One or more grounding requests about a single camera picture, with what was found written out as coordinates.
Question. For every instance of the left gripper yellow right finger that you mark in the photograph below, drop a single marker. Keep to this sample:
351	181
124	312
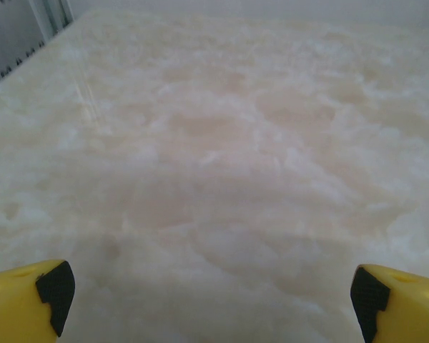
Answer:
411	311

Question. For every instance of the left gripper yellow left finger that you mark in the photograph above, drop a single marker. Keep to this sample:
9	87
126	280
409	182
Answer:
18	307

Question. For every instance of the aluminium frame post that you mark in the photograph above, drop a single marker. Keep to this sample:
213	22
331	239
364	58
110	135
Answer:
55	14

